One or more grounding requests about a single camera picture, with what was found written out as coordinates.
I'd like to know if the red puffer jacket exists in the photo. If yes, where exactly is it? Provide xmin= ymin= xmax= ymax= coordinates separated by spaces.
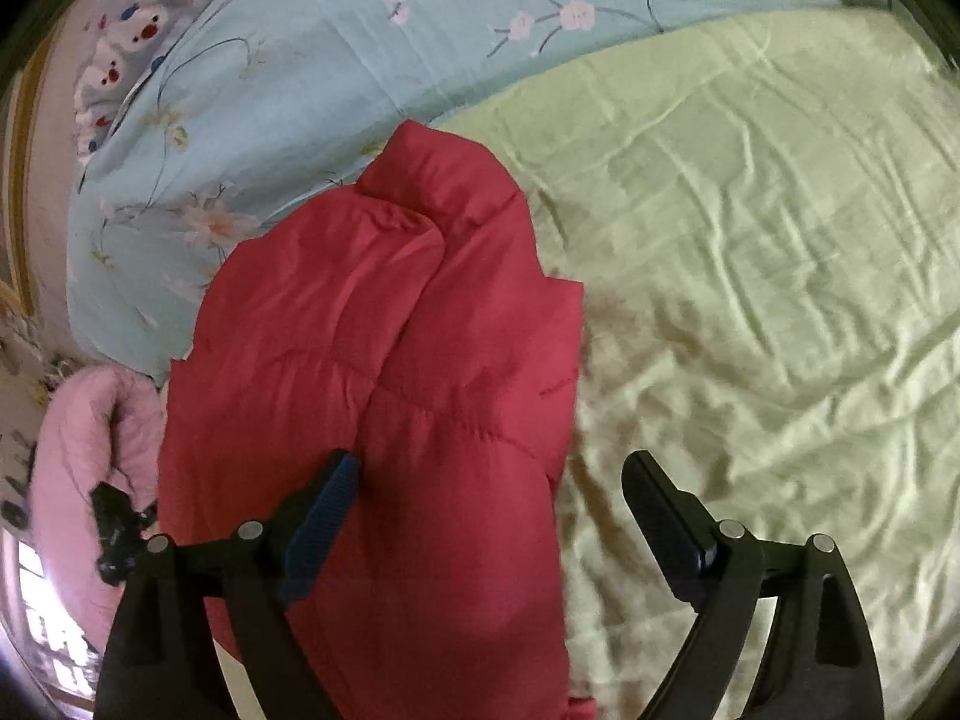
xmin=158 ymin=122 xmax=596 ymax=718

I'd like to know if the pink quilted garment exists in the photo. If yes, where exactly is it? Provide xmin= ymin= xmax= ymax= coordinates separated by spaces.
xmin=29 ymin=364 xmax=166 ymax=652

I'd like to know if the light green bed sheet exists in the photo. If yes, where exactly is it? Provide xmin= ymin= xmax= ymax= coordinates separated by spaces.
xmin=446 ymin=8 xmax=958 ymax=718

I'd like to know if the light blue floral duvet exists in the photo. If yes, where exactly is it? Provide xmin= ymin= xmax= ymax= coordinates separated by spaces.
xmin=67 ymin=0 xmax=890 ymax=379

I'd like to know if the grey bear pattern pillow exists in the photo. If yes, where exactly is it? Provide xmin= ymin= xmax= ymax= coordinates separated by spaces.
xmin=73 ymin=0 xmax=212 ymax=163

